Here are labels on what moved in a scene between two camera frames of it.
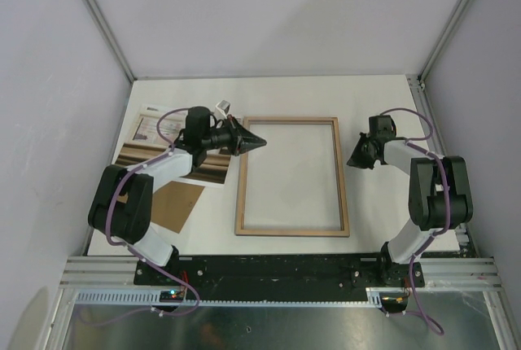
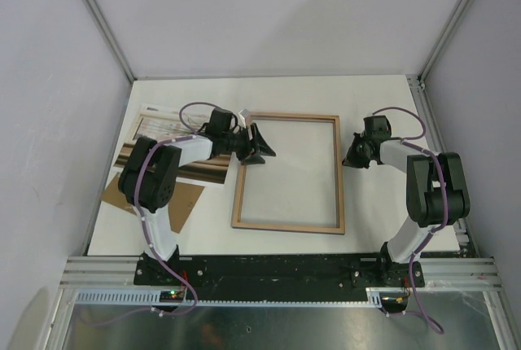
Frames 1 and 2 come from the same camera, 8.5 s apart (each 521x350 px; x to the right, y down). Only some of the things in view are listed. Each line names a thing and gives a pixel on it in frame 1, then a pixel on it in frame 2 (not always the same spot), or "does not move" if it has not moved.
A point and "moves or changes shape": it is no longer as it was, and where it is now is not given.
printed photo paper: (155, 129) does not move
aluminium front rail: (440, 272) does not move
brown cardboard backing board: (172, 205) does not move
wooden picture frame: (239, 220) moves or changes shape
